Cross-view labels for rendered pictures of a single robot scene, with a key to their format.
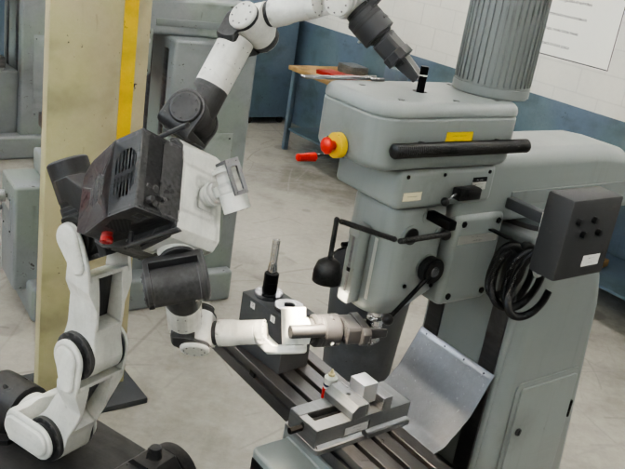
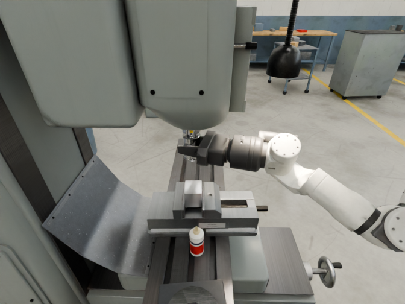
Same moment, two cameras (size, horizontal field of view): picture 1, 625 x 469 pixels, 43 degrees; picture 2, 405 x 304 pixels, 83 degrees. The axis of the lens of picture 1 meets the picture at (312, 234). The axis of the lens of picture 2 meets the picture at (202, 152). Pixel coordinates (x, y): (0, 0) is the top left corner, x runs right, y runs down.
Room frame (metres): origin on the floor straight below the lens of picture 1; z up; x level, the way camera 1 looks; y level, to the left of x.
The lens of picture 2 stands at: (2.35, 0.15, 1.56)
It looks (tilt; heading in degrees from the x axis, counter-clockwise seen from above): 34 degrees down; 220
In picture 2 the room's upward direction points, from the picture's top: straight up
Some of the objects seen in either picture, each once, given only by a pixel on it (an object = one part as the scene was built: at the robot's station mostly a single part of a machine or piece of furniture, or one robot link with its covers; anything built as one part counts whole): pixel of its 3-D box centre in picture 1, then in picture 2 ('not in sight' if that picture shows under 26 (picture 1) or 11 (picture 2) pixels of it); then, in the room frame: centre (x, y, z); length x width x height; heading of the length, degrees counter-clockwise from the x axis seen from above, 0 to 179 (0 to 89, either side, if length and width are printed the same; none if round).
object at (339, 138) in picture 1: (337, 145); not in sight; (1.83, -0.02, 1.76); 0.06 x 0.02 x 0.06; 38
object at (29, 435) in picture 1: (51, 423); not in sight; (2.08, 0.70, 0.68); 0.21 x 0.20 x 0.13; 59
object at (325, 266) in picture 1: (327, 269); (284, 60); (1.82, -0.05, 1.45); 0.07 x 0.07 x 0.06
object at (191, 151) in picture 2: not in sight; (188, 151); (2.00, -0.19, 1.23); 0.06 x 0.02 x 0.03; 114
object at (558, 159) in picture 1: (529, 171); not in sight; (2.28, -0.59, 1.66); 0.80 x 0.23 x 0.20; 128
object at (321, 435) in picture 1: (351, 408); (202, 206); (1.94, -0.19, 0.99); 0.35 x 0.15 x 0.11; 130
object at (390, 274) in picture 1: (390, 248); (187, 50); (1.97, -0.21, 1.47); 0.21 x 0.19 x 0.32; 38
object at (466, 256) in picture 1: (442, 242); (97, 50); (2.09, -0.36, 1.47); 0.24 x 0.19 x 0.26; 38
